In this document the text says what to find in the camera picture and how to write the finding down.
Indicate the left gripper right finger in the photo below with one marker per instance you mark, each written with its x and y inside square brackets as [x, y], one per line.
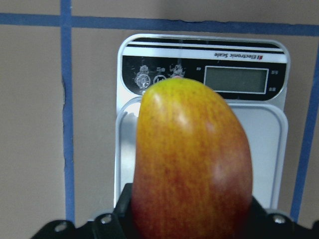
[265, 224]

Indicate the brown paper table cover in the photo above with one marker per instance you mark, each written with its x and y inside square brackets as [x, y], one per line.
[58, 63]

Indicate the red yellow mango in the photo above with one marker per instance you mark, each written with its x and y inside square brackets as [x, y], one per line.
[193, 171]

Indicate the white digital kitchen scale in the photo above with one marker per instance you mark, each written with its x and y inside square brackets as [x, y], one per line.
[250, 74]

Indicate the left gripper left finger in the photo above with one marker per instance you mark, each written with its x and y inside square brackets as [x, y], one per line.
[104, 226]

